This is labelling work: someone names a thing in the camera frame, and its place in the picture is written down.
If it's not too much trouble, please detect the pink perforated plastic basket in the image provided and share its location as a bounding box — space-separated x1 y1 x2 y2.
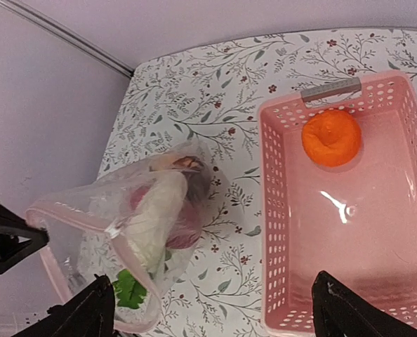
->
258 70 417 336

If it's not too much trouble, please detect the red apple toy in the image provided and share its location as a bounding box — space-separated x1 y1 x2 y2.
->
166 201 202 249

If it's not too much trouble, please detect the floral patterned table mat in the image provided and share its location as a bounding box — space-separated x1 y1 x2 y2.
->
100 29 417 336

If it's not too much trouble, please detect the clear zip top bag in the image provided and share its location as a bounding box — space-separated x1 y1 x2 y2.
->
25 140 212 333

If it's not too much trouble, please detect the white radish toy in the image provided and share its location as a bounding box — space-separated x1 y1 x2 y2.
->
112 269 147 310

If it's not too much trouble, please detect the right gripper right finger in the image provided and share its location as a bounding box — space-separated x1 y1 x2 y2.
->
311 270 417 337

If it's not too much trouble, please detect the orange tangerine toy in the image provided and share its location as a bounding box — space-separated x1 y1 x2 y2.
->
301 110 362 168

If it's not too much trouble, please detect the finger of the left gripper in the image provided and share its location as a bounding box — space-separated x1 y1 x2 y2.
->
0 204 50 275

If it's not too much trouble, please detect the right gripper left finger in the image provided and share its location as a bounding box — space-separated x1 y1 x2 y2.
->
16 275 115 337

